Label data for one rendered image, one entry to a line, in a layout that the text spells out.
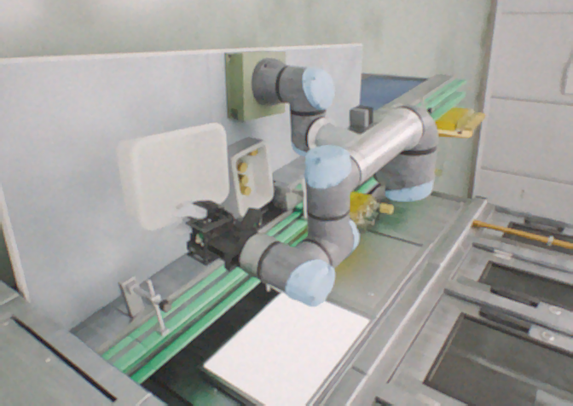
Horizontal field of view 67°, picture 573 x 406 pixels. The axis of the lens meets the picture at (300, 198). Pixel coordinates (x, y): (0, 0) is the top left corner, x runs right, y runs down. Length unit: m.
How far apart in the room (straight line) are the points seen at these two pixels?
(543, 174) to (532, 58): 1.77
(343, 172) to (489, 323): 0.93
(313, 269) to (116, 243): 0.73
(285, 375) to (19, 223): 0.75
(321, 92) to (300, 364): 0.78
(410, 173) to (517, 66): 6.32
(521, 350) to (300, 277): 0.91
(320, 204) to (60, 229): 0.70
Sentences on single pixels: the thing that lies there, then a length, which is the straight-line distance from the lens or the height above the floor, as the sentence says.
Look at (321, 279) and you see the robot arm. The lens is 0.69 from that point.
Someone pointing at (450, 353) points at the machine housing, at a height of 1.54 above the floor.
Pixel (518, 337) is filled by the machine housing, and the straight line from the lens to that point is 1.50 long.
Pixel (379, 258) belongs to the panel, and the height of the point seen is 1.18.
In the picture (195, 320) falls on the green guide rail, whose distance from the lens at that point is 1.34.
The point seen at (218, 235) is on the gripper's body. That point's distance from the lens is 0.79.
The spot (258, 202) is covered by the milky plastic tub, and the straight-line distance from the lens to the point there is 1.53.
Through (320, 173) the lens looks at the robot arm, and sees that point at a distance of 0.69.
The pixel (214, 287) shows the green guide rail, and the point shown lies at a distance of 1.31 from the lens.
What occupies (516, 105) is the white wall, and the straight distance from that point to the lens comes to 7.45.
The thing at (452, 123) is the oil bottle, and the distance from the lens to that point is 2.58.
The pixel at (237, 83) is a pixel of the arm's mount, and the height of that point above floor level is 0.80.
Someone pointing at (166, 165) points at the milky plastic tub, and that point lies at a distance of 0.93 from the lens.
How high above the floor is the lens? 1.77
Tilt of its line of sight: 33 degrees down
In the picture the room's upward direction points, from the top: 105 degrees clockwise
